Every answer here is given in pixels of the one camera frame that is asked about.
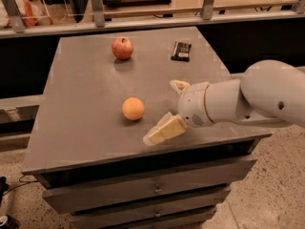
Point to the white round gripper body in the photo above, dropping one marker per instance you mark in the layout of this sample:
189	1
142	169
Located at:
192	105

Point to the black snack packet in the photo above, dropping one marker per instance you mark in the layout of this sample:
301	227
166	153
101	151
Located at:
181	51

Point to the dark bar on shelf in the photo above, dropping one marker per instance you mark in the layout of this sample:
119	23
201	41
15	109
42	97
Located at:
128	3

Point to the orange white plastic bag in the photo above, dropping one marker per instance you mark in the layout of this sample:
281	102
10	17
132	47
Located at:
32	14

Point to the red apple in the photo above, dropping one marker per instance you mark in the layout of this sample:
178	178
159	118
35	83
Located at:
122	48

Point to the orange fruit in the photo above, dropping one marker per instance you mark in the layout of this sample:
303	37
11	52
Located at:
133	108

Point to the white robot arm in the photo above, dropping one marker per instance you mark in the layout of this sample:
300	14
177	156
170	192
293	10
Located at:
268	93

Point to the grey drawer cabinet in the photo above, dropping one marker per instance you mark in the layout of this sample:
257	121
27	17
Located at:
92	161

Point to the dark can on floor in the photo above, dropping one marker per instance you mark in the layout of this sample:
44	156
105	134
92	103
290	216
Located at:
7	222

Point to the metal railing frame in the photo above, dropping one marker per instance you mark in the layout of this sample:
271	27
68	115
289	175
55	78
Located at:
179	13

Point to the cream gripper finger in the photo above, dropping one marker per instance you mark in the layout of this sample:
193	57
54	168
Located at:
168	127
179	86

